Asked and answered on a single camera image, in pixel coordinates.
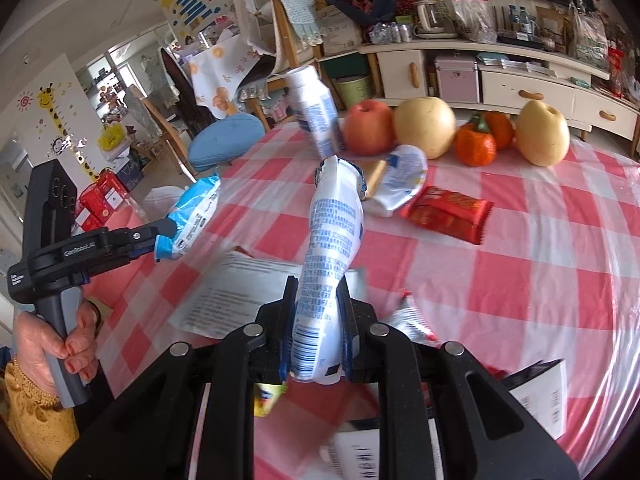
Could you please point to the orange persimmon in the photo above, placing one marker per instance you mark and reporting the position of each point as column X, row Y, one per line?
column 474, row 144
column 501, row 129

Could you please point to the yellow pear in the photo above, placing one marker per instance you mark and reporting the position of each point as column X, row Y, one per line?
column 541, row 134
column 426, row 123

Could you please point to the blue white snack wrapper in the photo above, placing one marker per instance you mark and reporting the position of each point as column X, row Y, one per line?
column 191, row 214

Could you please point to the white crumpled foil wrapper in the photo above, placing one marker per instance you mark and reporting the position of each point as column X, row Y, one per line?
column 403, row 176

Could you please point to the orange persimmon back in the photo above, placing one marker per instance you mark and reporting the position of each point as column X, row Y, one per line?
column 501, row 129

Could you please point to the orange persimmon front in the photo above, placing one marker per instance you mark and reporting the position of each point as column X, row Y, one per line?
column 474, row 144

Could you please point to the yellow sleeve forearm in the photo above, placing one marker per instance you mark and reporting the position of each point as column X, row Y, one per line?
column 39, row 425

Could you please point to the pink checkered tablecloth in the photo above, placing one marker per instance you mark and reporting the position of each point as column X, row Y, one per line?
column 556, row 275

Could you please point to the red gift boxes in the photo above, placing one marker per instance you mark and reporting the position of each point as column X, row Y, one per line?
column 99, row 201

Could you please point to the white blue printed pouch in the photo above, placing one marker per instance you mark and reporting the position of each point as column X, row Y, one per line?
column 336, row 228

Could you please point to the white blue milk bottle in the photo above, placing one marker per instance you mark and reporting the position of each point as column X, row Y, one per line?
column 313, row 107

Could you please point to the gold biscuit packet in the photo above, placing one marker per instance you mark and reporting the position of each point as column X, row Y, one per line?
column 372, row 171

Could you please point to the yellow green snack bag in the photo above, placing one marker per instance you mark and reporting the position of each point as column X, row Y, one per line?
column 266, row 396

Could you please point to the silver red torn wrapper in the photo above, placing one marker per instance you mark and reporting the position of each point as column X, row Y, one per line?
column 408, row 319

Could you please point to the pink storage box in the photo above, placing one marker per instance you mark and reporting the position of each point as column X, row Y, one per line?
column 457, row 78

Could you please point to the person's left hand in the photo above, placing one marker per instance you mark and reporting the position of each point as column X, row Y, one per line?
column 35, row 339

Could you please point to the red apple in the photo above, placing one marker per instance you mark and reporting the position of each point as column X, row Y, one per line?
column 368, row 128

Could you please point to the green waste bin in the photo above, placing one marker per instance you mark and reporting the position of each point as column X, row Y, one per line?
column 354, row 89

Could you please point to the red snack packet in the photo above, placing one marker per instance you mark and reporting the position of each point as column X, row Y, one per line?
column 450, row 213

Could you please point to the cream electric kettle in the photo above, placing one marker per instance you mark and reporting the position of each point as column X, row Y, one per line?
column 434, row 21

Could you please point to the blue cushioned stool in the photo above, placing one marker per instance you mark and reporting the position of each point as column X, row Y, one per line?
column 224, row 140

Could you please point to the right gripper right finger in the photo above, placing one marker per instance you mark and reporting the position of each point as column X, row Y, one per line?
column 376, row 352

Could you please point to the wooden chair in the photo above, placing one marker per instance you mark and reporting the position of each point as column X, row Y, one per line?
column 291, row 49

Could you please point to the white barcode paper box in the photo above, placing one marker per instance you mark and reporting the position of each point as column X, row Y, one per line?
column 542, row 389

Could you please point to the giraffe wall sticker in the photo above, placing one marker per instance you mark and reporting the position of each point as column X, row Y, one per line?
column 64, row 140

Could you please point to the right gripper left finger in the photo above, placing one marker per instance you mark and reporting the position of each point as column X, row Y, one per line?
column 256, row 353

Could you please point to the yellow pear right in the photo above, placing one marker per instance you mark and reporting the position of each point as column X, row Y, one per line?
column 541, row 134

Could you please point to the white tv cabinet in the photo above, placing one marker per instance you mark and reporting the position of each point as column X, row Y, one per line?
column 509, row 78

